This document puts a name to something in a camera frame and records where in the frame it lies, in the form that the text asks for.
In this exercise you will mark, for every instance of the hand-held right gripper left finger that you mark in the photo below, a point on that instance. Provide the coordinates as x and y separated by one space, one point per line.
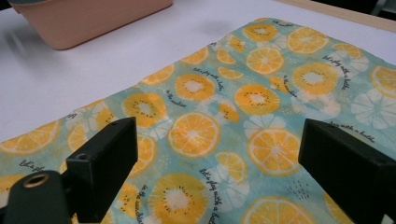
102 161

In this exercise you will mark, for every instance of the citrus print cloth bag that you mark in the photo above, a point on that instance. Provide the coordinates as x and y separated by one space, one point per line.
218 124

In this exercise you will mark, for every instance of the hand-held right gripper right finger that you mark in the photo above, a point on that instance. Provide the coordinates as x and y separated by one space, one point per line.
348 168

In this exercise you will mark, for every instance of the pink plastic basin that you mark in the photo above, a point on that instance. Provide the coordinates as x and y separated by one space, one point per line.
90 21

